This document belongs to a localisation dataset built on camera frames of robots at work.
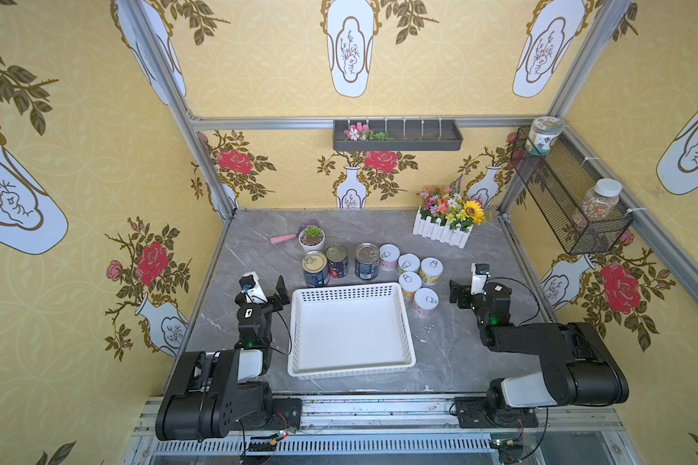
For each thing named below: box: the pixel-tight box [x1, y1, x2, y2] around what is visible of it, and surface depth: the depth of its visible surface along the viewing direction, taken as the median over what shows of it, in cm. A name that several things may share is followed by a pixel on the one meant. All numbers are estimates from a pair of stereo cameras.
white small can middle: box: [397, 252, 421, 273], surface depth 100 cm
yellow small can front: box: [398, 271, 423, 299], surface depth 95 cm
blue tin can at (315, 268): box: [301, 249, 330, 288], surface depth 94 cm
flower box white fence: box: [412, 175, 486, 249], surface depth 103 cm
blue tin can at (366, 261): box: [354, 242, 381, 281], surface depth 97 cm
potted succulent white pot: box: [297, 224, 326, 253], surface depth 102 cm
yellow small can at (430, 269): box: [417, 256, 445, 286], surface depth 99 cm
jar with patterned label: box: [525, 116, 565, 156], surface depth 87 cm
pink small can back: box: [379, 243, 402, 273], surface depth 102 cm
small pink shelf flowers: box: [343, 122, 389, 142], surface depth 89 cm
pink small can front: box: [412, 286, 441, 319], surface depth 91 cm
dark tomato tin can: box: [325, 244, 349, 279], surface depth 97 cm
